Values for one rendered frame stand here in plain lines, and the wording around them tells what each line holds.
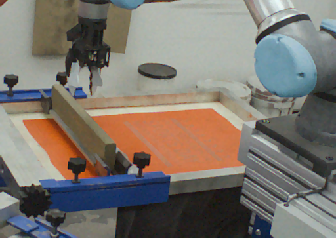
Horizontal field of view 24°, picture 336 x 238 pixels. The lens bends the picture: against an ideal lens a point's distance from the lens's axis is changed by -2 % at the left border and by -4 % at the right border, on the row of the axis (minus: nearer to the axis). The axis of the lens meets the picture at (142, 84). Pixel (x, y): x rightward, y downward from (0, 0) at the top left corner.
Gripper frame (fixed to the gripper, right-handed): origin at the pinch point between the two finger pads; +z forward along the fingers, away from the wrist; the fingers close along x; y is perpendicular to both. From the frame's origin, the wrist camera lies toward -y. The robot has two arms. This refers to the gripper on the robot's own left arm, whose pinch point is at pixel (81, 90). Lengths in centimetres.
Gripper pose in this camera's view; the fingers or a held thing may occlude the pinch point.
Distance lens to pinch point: 211.1
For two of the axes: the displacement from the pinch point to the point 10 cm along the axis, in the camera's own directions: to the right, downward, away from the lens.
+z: -1.2, 9.3, 3.5
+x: 9.0, -0.5, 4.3
